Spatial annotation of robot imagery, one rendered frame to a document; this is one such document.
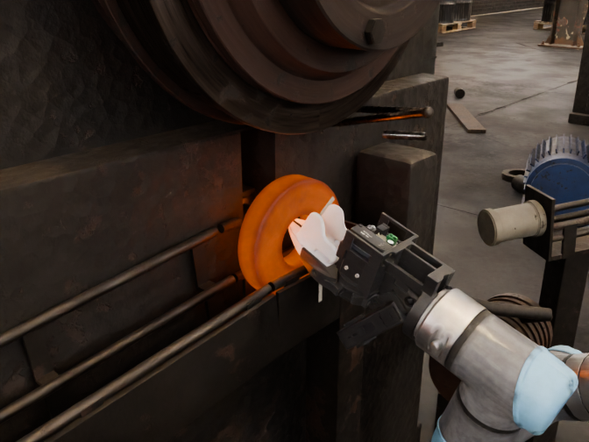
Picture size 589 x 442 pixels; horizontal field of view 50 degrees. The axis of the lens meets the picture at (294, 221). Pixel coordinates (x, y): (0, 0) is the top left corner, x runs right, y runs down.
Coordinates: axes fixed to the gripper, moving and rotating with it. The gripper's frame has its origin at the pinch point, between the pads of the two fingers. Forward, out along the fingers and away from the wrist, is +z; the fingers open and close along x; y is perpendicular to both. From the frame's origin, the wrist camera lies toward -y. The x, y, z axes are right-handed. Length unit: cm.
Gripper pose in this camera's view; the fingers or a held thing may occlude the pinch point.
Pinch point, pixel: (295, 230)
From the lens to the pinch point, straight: 78.7
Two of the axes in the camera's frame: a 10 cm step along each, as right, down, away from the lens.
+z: -7.1, -5.2, 4.7
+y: 2.3, -8.0, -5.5
